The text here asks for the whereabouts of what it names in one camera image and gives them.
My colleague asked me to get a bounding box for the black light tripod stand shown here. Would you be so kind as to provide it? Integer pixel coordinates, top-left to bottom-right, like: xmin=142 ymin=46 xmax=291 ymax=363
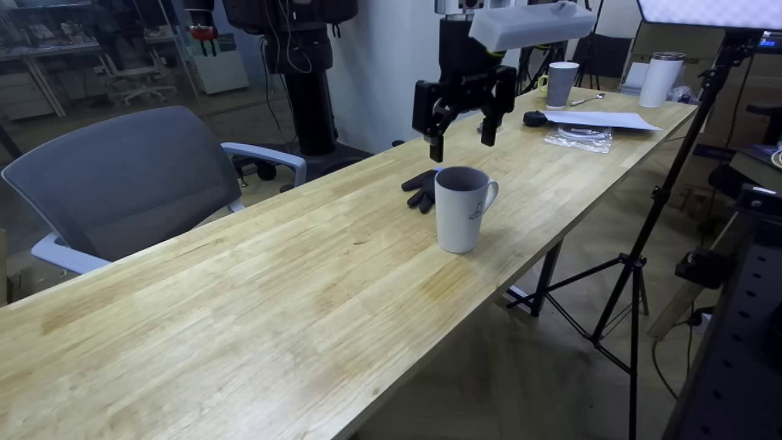
xmin=505 ymin=30 xmax=765 ymax=440

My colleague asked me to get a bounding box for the black background chair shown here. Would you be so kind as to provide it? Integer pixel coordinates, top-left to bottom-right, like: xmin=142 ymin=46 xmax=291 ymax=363
xmin=572 ymin=33 xmax=636 ymax=83

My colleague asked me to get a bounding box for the black table leg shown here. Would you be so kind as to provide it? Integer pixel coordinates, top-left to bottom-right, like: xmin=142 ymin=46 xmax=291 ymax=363
xmin=528 ymin=239 xmax=566 ymax=321

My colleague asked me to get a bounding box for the white partition screen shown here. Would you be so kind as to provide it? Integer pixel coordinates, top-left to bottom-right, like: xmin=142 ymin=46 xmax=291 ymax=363
xmin=325 ymin=0 xmax=529 ymax=156

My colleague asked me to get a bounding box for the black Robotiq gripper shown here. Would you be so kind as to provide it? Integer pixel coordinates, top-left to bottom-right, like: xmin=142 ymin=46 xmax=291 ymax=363
xmin=410 ymin=16 xmax=518 ymax=165

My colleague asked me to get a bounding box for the white LED light panel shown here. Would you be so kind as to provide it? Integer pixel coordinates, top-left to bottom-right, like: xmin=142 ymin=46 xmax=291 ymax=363
xmin=632 ymin=0 xmax=782 ymax=35

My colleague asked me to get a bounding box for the white ceramic mug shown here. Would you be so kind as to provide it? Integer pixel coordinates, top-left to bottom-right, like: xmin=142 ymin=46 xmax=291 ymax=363
xmin=433 ymin=165 xmax=501 ymax=256

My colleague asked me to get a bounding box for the clear plastic bag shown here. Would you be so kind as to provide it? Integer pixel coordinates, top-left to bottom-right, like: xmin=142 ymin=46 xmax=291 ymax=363
xmin=543 ymin=124 xmax=616 ymax=156

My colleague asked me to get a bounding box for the black clamp block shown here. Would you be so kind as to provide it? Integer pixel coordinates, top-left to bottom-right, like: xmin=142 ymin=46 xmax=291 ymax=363
xmin=671 ymin=247 xmax=735 ymax=291

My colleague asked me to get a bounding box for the grey cup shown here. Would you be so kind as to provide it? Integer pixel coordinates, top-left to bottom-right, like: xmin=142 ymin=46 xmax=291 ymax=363
xmin=544 ymin=62 xmax=581 ymax=111

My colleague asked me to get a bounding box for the grey office chair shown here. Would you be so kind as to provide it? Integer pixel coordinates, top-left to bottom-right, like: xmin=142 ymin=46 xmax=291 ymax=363
xmin=0 ymin=104 xmax=311 ymax=276

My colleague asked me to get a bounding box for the black perforated breadboard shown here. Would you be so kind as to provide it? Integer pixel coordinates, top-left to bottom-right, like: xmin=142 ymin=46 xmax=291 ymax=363
xmin=661 ymin=236 xmax=782 ymax=440

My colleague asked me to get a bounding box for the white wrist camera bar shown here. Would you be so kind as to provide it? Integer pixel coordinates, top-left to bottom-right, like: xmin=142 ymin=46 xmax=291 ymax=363
xmin=467 ymin=0 xmax=599 ymax=53

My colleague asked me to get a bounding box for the black glove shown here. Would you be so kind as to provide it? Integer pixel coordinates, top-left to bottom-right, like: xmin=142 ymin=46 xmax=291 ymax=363
xmin=397 ymin=167 xmax=443 ymax=215

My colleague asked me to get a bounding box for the white paper stack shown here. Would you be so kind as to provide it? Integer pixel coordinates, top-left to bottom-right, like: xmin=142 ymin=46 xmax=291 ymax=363
xmin=539 ymin=107 xmax=661 ymax=134

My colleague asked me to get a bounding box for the black pedestal column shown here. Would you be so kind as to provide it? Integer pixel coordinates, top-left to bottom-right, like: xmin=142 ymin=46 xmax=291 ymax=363
xmin=219 ymin=0 xmax=373 ymax=182

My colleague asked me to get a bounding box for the white tumbler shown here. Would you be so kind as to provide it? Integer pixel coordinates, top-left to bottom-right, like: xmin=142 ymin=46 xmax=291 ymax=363
xmin=637 ymin=52 xmax=685 ymax=111

